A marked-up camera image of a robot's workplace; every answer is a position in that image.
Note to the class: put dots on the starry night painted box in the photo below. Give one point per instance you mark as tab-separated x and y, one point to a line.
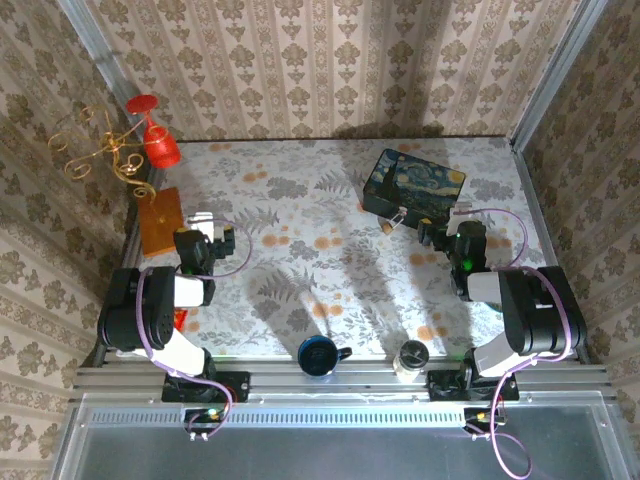
415	187

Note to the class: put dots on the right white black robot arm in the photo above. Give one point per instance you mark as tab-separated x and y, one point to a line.
540	320

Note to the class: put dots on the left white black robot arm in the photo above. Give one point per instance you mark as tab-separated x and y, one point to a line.
130	320

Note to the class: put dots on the red packet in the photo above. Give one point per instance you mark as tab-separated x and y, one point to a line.
180	320

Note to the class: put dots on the floral table mat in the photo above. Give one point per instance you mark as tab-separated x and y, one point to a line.
320	260

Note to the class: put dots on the red wine glass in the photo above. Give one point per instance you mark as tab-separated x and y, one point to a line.
160	145

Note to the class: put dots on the glass jar black lid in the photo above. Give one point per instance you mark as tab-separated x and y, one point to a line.
411	357

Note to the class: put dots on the blue mug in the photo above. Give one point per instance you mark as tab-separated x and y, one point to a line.
317	357

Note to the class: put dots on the grey metal cabinet top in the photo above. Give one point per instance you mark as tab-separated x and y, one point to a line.
350	455

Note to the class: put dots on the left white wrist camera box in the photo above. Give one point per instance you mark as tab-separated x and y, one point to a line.
202	220

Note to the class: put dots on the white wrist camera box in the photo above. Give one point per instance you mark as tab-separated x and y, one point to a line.
202	220
462	210

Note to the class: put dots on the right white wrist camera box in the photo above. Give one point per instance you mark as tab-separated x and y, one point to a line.
462	210

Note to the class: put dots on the aluminium side rail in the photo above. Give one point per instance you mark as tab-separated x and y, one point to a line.
129	235
537	200

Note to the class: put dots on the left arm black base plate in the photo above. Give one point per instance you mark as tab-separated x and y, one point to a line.
235	385

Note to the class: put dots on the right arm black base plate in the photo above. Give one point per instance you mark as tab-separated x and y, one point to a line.
445	387

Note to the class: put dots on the aluminium table edge rail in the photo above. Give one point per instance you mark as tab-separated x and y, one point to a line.
370	377

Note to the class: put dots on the aluminium frame post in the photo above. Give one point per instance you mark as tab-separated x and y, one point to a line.
565	55
98	47

